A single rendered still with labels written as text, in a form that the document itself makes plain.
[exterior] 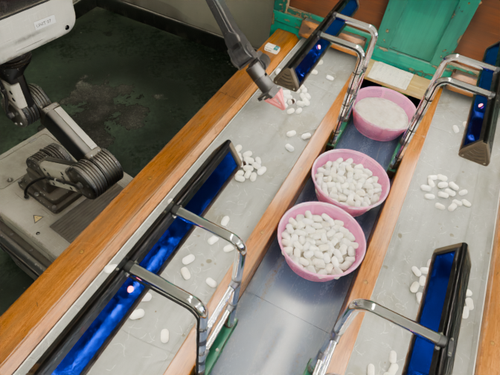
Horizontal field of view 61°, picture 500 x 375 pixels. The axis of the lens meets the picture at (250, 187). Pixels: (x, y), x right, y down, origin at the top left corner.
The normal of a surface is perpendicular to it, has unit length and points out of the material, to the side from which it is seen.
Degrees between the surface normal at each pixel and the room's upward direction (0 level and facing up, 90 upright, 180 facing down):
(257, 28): 90
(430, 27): 90
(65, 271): 0
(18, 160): 0
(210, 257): 0
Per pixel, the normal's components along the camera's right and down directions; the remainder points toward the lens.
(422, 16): -0.45, 0.65
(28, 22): 0.81, 0.49
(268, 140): 0.11, -0.64
